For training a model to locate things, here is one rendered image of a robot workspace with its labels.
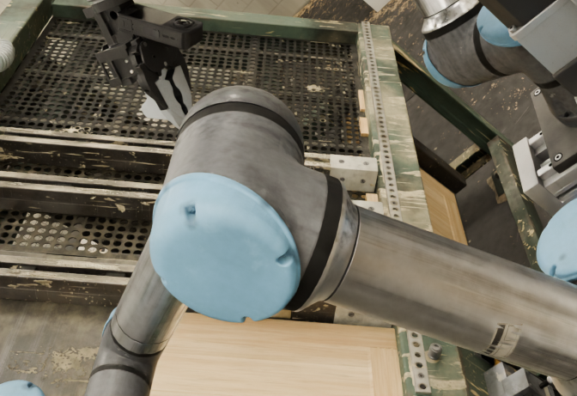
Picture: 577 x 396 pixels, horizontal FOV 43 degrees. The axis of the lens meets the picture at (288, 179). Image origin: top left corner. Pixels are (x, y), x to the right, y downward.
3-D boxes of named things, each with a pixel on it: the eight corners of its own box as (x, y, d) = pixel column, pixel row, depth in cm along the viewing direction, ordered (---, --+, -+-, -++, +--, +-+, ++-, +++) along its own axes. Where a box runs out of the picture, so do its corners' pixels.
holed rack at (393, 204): (431, 394, 137) (431, 392, 137) (415, 392, 137) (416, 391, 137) (369, 23, 270) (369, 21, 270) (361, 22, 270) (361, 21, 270)
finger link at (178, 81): (176, 126, 111) (149, 70, 107) (205, 119, 107) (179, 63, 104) (164, 136, 108) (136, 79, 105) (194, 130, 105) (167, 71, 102)
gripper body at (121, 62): (143, 71, 109) (106, -5, 104) (186, 59, 104) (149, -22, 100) (112, 93, 103) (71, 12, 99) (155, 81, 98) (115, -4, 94)
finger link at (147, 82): (172, 100, 104) (145, 45, 101) (180, 99, 103) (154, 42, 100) (152, 115, 101) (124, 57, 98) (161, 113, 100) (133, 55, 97)
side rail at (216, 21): (354, 58, 270) (358, 32, 264) (54, 32, 266) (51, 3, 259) (353, 49, 276) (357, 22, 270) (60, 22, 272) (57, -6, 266)
